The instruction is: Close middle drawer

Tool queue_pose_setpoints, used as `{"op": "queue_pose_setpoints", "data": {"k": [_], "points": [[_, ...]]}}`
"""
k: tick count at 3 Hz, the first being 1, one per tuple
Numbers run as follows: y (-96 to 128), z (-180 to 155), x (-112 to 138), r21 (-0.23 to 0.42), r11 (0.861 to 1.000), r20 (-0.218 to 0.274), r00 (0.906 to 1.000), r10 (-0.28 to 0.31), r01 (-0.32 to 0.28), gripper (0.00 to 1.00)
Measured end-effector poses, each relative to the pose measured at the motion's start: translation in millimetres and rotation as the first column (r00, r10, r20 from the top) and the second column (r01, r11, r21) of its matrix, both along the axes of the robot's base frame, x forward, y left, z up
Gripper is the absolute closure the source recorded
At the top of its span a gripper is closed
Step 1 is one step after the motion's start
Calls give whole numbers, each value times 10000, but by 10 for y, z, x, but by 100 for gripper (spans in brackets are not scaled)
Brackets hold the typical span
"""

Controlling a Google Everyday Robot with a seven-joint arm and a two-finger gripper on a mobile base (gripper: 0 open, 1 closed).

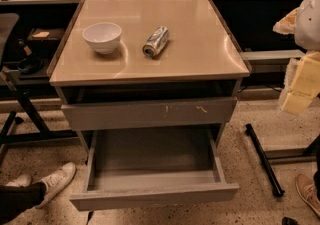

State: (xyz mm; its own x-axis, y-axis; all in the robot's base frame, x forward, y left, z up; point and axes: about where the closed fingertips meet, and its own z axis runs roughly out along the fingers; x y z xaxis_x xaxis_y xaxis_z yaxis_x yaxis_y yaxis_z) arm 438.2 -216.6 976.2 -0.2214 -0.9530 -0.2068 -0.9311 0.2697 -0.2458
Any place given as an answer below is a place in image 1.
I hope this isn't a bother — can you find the grey drawer cabinet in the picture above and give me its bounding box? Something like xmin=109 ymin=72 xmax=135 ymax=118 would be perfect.
xmin=46 ymin=0 xmax=253 ymax=157

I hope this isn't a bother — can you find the white ceramic bowl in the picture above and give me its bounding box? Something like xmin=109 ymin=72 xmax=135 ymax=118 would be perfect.
xmin=82 ymin=22 xmax=122 ymax=54

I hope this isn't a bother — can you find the silver soda can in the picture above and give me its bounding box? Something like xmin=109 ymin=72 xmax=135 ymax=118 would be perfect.
xmin=142 ymin=26 xmax=169 ymax=58

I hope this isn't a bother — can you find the white sneaker behind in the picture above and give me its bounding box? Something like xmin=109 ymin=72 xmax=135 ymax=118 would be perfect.
xmin=7 ymin=174 xmax=32 ymax=187

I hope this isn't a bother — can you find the dark trouser leg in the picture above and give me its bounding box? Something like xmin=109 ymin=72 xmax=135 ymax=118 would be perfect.
xmin=0 ymin=182 xmax=46 ymax=225

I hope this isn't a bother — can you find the white sneaker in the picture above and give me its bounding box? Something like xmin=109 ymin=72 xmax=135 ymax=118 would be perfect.
xmin=7 ymin=174 xmax=32 ymax=187
xmin=36 ymin=162 xmax=76 ymax=209

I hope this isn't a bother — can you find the black round object shelf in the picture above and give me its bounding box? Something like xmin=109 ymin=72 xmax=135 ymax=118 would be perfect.
xmin=17 ymin=58 xmax=43 ymax=75

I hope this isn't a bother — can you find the white sneaker left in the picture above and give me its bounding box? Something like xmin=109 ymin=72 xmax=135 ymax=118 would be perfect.
xmin=36 ymin=162 xmax=76 ymax=209

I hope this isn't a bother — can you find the brown shoe right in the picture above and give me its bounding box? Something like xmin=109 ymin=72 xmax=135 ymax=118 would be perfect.
xmin=295 ymin=174 xmax=320 ymax=217

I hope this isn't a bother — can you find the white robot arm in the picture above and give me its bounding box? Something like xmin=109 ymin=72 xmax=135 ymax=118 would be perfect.
xmin=273 ymin=0 xmax=320 ymax=114

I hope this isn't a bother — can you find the black frame stand left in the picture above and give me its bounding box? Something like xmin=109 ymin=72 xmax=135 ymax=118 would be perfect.
xmin=0 ymin=68 xmax=79 ymax=163

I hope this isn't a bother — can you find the black floor stand bar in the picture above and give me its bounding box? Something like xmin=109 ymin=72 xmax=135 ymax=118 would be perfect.
xmin=245 ymin=124 xmax=285 ymax=198

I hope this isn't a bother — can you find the dark box on shelf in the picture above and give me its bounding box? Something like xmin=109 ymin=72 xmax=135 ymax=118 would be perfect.
xmin=27 ymin=28 xmax=64 ymax=41

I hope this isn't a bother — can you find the grey top drawer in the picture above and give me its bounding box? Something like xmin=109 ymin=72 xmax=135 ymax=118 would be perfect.
xmin=62 ymin=97 xmax=237 ymax=131

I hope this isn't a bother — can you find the grey drawer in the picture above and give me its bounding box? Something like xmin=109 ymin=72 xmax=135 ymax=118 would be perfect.
xmin=71 ymin=126 xmax=239 ymax=211
xmin=62 ymin=97 xmax=237 ymax=131

